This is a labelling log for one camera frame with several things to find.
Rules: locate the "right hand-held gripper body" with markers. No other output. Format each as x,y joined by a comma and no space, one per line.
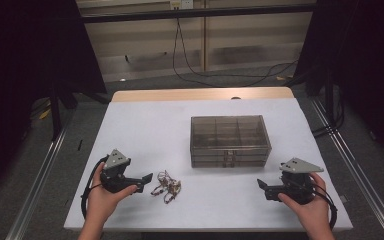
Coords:
296,183

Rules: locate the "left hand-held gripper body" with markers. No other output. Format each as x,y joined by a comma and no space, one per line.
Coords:
115,173

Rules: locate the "smoky transparent drawer box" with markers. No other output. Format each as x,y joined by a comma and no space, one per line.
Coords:
228,131

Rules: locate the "person's left hand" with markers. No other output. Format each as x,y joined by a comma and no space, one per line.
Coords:
101,203

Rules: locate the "person's right hand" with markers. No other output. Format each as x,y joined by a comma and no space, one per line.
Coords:
313,213

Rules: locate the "small black floor strip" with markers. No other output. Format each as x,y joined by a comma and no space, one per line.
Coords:
80,145

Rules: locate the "white table mat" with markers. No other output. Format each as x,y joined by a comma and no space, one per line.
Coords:
146,133

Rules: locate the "small grey floor piece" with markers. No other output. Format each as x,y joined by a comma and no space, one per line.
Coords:
343,199

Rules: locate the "yellow floor item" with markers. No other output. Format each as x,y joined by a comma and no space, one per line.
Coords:
45,114

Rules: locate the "dark round table grommet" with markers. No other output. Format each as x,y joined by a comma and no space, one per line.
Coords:
236,98

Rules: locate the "black curtain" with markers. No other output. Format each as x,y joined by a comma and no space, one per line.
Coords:
363,50
20,66

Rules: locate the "black horizontal bar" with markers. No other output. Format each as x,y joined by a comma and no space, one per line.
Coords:
196,13

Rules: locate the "metal floor rail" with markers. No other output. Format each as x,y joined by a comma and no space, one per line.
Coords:
36,190
356,173

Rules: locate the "black stand post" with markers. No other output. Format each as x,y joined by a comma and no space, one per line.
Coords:
329,100
56,113

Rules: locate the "white wall socket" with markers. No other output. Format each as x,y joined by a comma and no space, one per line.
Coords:
181,4

